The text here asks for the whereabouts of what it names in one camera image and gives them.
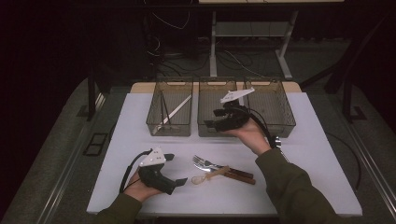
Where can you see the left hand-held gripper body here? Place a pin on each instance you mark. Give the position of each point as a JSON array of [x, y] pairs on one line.
[[154, 179]]

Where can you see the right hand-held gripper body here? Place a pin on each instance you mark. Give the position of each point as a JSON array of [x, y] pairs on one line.
[[233, 119]]

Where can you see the transparent brown plastic bin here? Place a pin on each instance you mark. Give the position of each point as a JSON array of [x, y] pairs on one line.
[[207, 102], [274, 105], [180, 121]]

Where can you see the white chopstick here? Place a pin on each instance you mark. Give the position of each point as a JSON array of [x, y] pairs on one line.
[[179, 107]]

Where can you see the metal spoon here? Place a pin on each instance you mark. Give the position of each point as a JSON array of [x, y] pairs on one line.
[[278, 142]]

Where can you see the person's left hand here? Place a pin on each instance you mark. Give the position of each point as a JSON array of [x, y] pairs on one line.
[[140, 189]]

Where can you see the black metal stand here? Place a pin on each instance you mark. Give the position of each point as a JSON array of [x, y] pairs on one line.
[[91, 99], [347, 99]]

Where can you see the white desk frame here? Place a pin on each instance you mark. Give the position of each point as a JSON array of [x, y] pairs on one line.
[[213, 56]]

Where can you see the black floor frame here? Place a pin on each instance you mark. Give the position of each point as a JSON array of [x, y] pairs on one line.
[[95, 144]]

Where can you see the metal floor rail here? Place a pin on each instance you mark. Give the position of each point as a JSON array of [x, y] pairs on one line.
[[376, 169], [57, 189]]

